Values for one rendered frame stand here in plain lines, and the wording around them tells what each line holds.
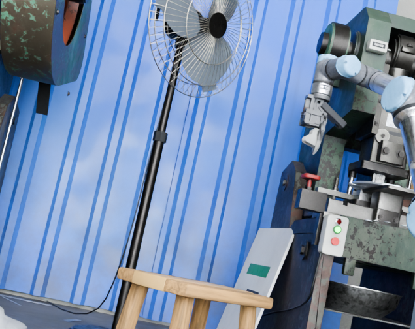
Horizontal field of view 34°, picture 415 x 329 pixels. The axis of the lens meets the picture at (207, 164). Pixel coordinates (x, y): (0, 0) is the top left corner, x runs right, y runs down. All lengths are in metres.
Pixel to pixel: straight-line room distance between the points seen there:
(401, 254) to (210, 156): 1.53
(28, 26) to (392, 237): 1.47
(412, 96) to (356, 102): 0.61
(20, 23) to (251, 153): 1.78
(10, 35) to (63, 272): 1.60
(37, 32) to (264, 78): 1.78
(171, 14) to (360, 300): 1.27
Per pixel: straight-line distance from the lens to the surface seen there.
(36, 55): 2.50
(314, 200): 2.42
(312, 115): 2.45
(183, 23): 2.67
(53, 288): 3.71
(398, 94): 2.07
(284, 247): 2.79
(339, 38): 2.73
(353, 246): 2.48
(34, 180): 3.72
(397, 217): 2.61
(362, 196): 2.70
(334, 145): 2.92
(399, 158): 2.70
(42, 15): 2.40
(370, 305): 2.60
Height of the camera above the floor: 0.39
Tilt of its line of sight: 8 degrees up
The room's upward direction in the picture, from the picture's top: 12 degrees clockwise
